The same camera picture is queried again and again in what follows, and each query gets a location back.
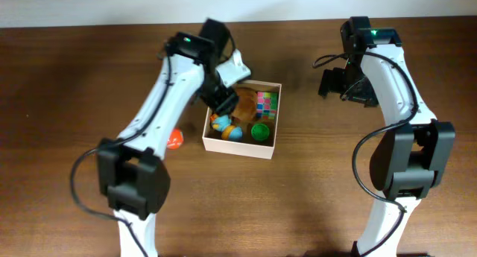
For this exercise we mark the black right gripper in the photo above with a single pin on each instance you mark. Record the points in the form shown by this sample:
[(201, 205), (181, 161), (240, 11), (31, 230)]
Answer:
[(330, 82)]

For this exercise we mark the brown plush toy with orange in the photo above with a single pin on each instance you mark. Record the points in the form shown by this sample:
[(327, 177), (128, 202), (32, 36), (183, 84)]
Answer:
[(245, 109)]

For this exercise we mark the red grey toy ball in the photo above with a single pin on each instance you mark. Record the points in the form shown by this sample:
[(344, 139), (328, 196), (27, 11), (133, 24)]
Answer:
[(175, 140)]

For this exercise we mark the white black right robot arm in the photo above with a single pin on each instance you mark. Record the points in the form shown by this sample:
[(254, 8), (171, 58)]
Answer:
[(398, 164)]

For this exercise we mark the pastel puzzle cube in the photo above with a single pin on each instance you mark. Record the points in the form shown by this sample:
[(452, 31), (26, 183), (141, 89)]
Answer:
[(267, 105)]

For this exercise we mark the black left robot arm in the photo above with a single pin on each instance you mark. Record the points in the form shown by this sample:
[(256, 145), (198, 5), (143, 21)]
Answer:
[(131, 172)]

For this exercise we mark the beige open cardboard box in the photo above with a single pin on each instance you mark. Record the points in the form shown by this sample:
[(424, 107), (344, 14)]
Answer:
[(247, 146)]

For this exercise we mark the yellow blue toy duck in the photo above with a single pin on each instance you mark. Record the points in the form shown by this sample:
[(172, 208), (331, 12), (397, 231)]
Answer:
[(225, 126)]

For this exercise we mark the green lattice ball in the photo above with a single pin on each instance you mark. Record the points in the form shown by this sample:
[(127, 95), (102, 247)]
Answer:
[(260, 132)]

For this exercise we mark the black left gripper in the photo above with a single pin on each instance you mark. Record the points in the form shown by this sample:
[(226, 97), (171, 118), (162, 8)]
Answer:
[(225, 104)]

